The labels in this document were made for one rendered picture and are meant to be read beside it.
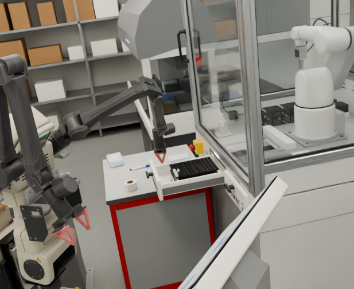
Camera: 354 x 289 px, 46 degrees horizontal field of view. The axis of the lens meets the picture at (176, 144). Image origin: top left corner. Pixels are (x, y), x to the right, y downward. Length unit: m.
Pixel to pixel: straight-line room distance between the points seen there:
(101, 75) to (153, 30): 3.47
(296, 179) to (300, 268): 0.42
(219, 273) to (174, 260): 1.60
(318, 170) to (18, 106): 1.12
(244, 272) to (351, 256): 0.95
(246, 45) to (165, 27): 1.35
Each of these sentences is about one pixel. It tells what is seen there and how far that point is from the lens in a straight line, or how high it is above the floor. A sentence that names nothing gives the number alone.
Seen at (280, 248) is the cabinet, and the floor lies 0.70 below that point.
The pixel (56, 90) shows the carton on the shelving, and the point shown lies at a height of 0.73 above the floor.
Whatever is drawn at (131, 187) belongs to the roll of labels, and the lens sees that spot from 2.28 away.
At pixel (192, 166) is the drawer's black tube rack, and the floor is 0.90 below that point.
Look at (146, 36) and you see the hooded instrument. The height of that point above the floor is 1.50.
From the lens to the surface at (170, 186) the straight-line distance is 2.00.
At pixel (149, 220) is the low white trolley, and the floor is 0.58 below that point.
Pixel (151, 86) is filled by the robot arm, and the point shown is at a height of 1.38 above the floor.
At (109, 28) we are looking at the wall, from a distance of 6.09.
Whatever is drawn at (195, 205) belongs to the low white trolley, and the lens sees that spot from 2.35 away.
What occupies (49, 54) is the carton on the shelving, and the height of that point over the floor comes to 1.20.
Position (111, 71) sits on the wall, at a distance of 6.15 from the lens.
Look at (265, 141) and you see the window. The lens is 1.59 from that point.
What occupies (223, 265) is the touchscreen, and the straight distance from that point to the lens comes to 0.93.
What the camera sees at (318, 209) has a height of 0.85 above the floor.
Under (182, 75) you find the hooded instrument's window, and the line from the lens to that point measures 2.84.
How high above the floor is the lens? 1.74
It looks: 20 degrees down
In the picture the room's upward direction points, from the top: 8 degrees counter-clockwise
